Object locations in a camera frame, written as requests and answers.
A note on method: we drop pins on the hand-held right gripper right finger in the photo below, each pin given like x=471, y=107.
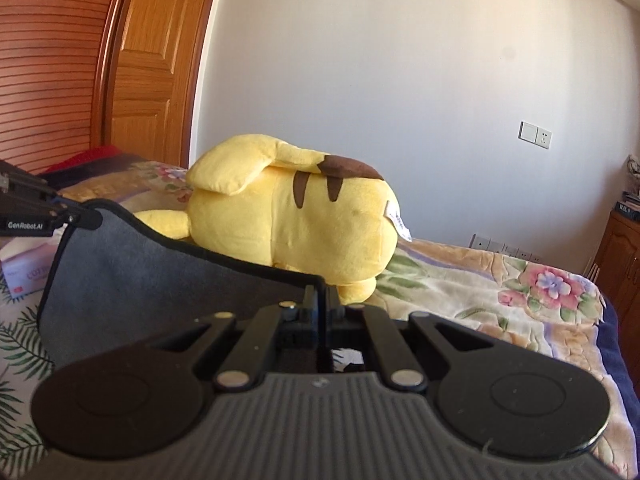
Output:
x=324, y=316

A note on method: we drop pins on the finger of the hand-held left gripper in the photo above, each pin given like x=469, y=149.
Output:
x=75, y=215

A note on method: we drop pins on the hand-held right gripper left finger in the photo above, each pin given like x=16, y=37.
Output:
x=311, y=315

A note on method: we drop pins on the grey towel with black edge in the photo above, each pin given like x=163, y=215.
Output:
x=150, y=280

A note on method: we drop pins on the pink tissue box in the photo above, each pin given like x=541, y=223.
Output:
x=25, y=270

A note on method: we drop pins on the red cloth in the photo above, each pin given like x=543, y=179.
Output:
x=85, y=157

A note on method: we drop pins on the yellow plush toy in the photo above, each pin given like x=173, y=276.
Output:
x=300, y=210

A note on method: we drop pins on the leaf print sheet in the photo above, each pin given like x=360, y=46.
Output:
x=20, y=350

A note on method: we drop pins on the wooden louvered wardrobe door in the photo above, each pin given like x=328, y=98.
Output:
x=50, y=60

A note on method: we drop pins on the wooden panel door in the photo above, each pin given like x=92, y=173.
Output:
x=155, y=60

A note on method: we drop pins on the floral bed blanket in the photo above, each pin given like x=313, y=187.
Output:
x=500, y=300

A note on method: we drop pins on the dark blue bed sheet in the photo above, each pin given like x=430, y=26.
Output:
x=622, y=360

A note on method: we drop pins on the wooden cabinet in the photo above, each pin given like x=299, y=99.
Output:
x=622, y=270

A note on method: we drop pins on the stack of books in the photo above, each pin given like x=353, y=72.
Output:
x=629, y=209

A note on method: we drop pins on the row of wall sockets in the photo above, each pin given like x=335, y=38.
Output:
x=505, y=249

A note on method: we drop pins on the white wall switch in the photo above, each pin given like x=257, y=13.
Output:
x=535, y=134

